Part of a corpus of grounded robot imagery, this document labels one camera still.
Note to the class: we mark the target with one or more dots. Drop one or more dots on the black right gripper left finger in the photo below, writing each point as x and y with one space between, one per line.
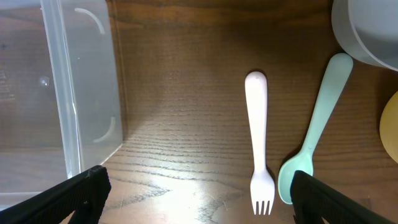
82 198

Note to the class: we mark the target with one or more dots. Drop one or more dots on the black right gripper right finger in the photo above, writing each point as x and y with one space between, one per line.
316 203

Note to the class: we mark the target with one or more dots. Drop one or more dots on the mint green plastic spoon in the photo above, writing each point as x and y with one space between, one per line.
334 80

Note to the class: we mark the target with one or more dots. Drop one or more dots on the pink plastic fork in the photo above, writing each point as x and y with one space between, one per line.
262 184

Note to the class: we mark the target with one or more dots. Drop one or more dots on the yellow plastic bowl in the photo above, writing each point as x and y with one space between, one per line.
388 127

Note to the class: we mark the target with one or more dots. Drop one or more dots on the grey plastic bowl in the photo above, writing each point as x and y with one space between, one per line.
367 30

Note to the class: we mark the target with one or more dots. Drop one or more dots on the clear plastic container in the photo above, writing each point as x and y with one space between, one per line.
60 111

